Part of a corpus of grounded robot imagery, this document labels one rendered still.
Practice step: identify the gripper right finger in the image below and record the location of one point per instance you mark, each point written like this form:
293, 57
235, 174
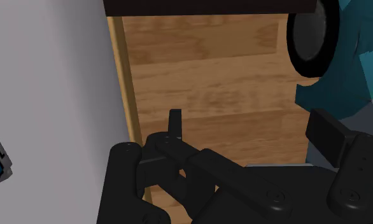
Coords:
357, 167

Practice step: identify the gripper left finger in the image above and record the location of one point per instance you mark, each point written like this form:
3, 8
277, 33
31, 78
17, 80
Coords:
223, 173

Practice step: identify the teal patterned robot stand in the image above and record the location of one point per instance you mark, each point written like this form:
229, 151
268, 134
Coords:
344, 86

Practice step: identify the dark brown furniture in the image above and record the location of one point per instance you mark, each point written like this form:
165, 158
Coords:
205, 6

